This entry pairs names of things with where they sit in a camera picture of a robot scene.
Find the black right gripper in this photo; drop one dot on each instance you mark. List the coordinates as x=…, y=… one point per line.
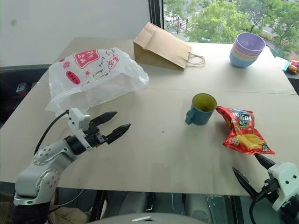
x=269, y=189

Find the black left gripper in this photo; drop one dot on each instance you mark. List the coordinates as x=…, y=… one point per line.
x=94, y=136

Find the red chips packet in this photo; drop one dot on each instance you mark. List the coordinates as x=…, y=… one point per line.
x=245, y=130

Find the large brown cardboard sheet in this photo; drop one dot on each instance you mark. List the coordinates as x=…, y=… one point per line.
x=151, y=149

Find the white red-printed plastic bag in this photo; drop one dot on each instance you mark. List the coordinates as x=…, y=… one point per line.
x=93, y=77

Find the teal mug yellow inside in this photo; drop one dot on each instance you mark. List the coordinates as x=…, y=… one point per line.
x=201, y=113

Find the black table leg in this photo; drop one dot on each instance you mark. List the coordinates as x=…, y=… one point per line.
x=97, y=205

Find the brown paper bag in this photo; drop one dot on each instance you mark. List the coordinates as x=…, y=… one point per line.
x=161, y=47

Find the black equipment with red part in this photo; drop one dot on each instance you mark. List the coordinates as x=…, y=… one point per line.
x=21, y=88

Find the small brown cardboard sheet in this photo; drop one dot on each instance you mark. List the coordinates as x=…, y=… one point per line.
x=210, y=74

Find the blue plastic bowl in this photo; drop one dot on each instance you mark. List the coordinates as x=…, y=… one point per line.
x=241, y=62

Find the red pink toy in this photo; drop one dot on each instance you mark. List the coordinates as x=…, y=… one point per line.
x=294, y=67

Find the teal packet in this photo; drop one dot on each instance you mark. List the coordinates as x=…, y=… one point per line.
x=285, y=64

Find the green plastic bowl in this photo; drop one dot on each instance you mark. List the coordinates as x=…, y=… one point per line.
x=243, y=58

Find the pink plastic bowl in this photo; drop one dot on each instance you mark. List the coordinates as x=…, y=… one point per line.
x=245, y=54

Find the purple plastic bowl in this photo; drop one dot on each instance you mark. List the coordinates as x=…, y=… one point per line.
x=251, y=43

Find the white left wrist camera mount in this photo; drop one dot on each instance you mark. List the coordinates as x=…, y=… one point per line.
x=77, y=119

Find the black window frame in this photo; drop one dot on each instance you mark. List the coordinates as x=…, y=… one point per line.
x=156, y=14

